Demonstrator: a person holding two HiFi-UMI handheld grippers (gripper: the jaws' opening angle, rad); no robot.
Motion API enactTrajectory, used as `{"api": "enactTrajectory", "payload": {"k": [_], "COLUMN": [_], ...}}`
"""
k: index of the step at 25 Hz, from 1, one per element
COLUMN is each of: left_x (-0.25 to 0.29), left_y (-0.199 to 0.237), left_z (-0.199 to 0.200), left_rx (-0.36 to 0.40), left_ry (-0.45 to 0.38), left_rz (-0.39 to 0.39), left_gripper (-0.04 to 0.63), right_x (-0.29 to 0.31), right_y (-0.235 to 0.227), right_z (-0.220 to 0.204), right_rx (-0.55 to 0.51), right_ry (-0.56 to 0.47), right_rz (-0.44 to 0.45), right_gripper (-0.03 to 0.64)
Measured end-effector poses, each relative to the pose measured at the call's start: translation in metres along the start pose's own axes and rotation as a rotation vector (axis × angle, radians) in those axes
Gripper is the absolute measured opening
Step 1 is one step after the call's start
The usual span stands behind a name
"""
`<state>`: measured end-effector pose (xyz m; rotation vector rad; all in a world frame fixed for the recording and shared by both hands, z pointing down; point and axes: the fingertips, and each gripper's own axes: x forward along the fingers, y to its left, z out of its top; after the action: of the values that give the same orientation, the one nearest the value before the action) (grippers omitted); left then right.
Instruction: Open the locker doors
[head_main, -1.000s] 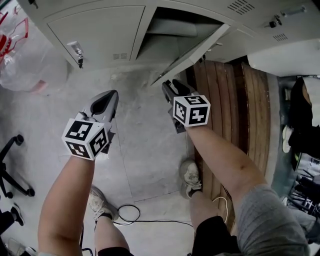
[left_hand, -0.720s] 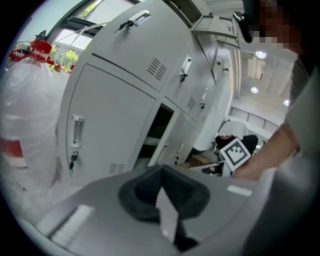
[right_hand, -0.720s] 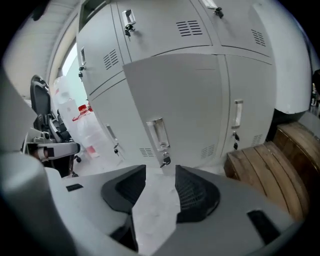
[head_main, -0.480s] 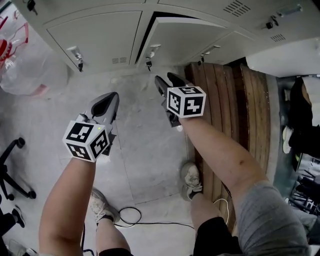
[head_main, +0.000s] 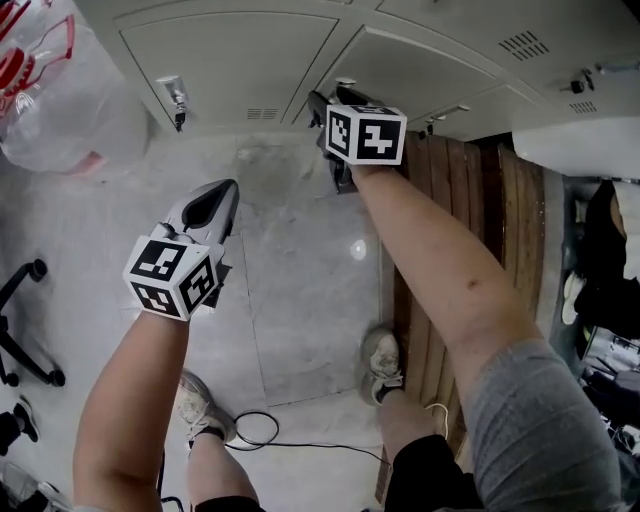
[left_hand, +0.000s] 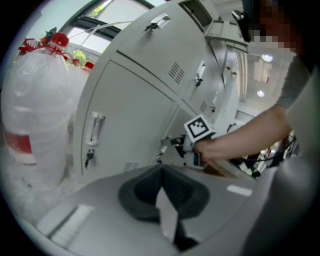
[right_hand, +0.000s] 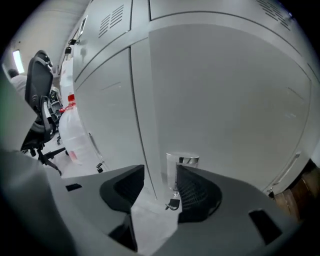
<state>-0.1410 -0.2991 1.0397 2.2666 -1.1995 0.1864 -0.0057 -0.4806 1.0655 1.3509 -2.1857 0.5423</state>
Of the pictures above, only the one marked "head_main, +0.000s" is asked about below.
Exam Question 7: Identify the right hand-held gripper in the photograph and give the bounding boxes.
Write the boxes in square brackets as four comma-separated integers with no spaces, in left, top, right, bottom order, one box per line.
[307,84,409,197]

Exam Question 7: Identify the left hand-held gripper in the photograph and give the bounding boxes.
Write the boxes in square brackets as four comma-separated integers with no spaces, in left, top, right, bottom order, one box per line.
[122,178,242,323]

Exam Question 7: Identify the grey metal locker door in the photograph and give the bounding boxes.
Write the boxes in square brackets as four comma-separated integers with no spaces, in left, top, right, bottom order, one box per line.
[282,23,507,132]

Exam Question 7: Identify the grey metal locker cabinet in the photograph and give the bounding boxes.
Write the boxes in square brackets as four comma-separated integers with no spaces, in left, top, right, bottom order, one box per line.
[74,0,640,146]

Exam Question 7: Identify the person's right forearm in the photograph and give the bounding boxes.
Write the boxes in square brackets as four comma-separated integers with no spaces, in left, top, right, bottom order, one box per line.
[348,163,546,401]

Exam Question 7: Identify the person's left forearm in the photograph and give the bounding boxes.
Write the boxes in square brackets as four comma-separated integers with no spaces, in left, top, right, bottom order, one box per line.
[72,305,194,512]

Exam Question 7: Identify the clear jug with red cap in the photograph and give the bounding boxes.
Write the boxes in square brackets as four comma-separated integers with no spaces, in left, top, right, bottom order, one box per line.
[0,0,154,176]

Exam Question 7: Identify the black office chair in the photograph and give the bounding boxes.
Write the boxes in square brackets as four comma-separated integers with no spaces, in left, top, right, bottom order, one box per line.
[0,258,67,389]

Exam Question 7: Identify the person's left shoe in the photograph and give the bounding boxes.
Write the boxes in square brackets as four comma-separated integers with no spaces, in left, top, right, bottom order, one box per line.
[174,369,237,444]

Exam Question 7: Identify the person's shoe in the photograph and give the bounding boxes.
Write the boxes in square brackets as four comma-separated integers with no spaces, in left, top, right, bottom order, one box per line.
[360,327,405,407]
[174,369,237,444]

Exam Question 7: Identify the person's right shoe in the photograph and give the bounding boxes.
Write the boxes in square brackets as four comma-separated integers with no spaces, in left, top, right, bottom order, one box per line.
[360,327,405,407]

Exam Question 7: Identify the large white chest appliance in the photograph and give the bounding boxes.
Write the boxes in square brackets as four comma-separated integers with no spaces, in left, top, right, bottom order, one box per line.
[512,117,640,180]

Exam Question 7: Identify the person's left leg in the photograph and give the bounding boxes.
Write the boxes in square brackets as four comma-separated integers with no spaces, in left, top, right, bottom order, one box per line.
[187,432,261,506]

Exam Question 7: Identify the person's leg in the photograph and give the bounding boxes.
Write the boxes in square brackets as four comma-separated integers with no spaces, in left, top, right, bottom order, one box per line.
[187,432,261,506]
[377,389,451,451]

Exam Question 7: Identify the wooden slat platform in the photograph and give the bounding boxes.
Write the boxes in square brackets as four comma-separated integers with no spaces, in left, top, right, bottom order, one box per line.
[374,130,547,501]

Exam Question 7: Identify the person's right leg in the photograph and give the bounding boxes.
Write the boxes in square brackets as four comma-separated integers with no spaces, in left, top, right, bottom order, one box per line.
[377,389,451,451]

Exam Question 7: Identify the person's black shorts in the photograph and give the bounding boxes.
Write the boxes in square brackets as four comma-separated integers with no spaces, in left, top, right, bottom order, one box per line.
[192,434,484,512]

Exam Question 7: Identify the person's grey shirt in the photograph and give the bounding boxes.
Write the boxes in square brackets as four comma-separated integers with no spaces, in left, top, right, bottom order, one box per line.
[459,337,626,512]

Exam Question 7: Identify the black floor cable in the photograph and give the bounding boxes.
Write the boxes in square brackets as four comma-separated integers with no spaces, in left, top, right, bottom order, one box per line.
[224,409,394,469]

